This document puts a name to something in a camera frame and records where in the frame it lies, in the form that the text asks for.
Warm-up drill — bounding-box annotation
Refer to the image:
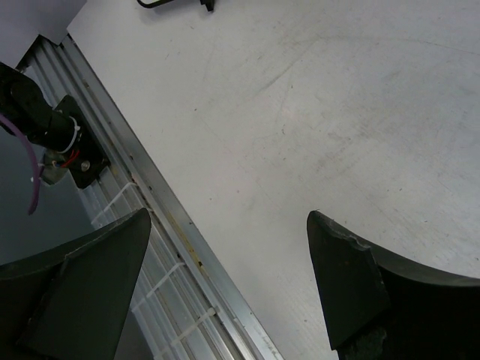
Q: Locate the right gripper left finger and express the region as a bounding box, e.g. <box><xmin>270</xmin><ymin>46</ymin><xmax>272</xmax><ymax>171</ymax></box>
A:
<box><xmin>1</xmin><ymin>208</ymin><xmax>152</xmax><ymax>359</ymax></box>

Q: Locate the black wire whiteboard stand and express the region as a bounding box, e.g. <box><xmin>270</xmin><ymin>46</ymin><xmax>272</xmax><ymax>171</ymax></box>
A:
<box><xmin>200</xmin><ymin>0</ymin><xmax>215</xmax><ymax>12</ymax></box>

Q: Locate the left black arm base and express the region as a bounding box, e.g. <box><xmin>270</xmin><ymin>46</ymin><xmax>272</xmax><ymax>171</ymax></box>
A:
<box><xmin>40</xmin><ymin>94</ymin><xmax>110</xmax><ymax>189</ymax></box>

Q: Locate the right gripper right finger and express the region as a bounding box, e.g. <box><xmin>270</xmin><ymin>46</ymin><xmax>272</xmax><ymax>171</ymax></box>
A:
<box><xmin>307</xmin><ymin>211</ymin><xmax>479</xmax><ymax>359</ymax></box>

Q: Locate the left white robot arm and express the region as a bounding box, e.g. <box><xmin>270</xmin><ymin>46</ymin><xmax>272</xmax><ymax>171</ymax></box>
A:
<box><xmin>1</xmin><ymin>63</ymin><xmax>80</xmax><ymax>154</ymax></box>

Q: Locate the aluminium rail frame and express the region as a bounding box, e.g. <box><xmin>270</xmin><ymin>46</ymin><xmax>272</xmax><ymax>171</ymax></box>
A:
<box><xmin>24</xmin><ymin>37</ymin><xmax>281</xmax><ymax>359</ymax></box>

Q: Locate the white dry-erase whiteboard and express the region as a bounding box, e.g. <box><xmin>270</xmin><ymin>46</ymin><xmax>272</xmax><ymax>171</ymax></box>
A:
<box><xmin>136</xmin><ymin>0</ymin><xmax>173</xmax><ymax>9</ymax></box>

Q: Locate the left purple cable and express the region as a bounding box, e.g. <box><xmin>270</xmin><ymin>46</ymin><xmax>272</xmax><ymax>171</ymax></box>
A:
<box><xmin>0</xmin><ymin>112</ymin><xmax>42</xmax><ymax>216</ymax></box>

